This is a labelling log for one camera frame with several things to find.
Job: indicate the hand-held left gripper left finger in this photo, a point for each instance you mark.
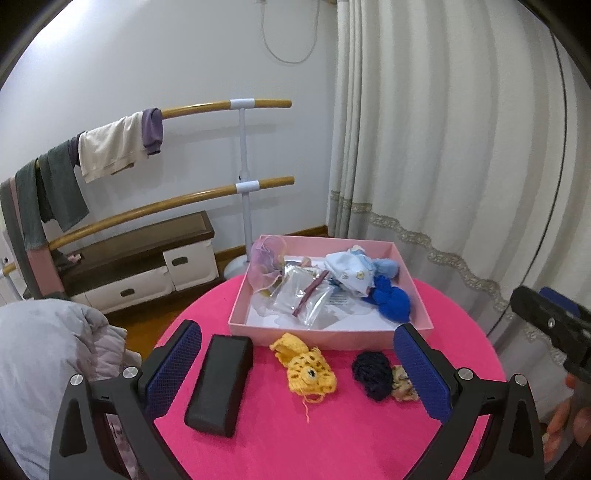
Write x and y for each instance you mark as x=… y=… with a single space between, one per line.
x=171 y=367

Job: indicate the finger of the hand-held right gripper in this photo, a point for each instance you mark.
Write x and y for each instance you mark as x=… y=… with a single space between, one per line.
x=549 y=318
x=561 y=300

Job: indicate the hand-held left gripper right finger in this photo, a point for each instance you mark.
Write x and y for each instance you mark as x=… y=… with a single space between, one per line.
x=422 y=374

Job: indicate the beige crochet item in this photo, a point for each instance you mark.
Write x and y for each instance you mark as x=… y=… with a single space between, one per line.
x=401 y=385

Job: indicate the navy knit scrunchie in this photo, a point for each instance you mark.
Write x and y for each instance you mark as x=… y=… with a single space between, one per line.
x=371 y=374

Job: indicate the blue knit scrunchie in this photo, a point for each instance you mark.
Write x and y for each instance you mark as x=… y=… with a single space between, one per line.
x=392 y=302

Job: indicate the pink cardboard box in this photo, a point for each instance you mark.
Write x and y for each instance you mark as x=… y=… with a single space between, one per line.
x=323 y=338

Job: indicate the yellow crochet piece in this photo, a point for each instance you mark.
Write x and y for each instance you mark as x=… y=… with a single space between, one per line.
x=307 y=371

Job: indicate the light blue baby garment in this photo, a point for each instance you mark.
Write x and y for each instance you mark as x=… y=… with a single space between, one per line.
x=351 y=272

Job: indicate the pastel organza scrunchie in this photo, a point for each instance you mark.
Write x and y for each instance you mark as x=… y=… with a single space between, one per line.
x=263 y=263

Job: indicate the clear plastic bag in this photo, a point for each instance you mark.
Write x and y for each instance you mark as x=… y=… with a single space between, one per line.
x=302 y=302

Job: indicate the pearl hair clip pack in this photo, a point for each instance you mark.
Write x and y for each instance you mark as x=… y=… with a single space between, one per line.
x=298 y=268

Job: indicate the person's right hand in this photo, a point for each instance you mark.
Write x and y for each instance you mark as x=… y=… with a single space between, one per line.
x=558 y=417

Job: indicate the black hard case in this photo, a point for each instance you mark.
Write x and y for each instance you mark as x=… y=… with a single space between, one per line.
x=217 y=387

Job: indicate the pink round tablecloth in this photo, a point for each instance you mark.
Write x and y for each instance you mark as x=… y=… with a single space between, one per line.
x=323 y=443

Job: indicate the dark-topped storage bench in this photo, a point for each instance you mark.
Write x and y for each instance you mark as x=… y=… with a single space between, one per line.
x=138 y=244

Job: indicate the grey duvet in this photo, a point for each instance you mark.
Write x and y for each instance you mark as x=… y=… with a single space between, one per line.
x=41 y=341

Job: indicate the small pink item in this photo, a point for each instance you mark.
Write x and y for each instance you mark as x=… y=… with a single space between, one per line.
x=73 y=257

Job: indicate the pink cloth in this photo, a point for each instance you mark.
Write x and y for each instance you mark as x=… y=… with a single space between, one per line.
x=44 y=277

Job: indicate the cream pleated curtain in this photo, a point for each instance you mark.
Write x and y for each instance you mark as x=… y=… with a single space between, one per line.
x=438 y=138

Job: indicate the dark grey towel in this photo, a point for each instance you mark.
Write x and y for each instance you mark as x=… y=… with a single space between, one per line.
x=64 y=194
x=30 y=207

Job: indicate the grey cloth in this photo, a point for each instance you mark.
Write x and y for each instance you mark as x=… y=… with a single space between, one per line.
x=11 y=230

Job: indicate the cream garment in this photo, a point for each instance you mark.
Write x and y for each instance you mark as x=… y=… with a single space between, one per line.
x=111 y=147

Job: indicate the purple garment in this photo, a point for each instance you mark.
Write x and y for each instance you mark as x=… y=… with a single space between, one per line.
x=152 y=131

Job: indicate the wooden ballet barre stand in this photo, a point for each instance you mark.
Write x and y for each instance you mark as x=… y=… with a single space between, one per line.
x=198 y=110

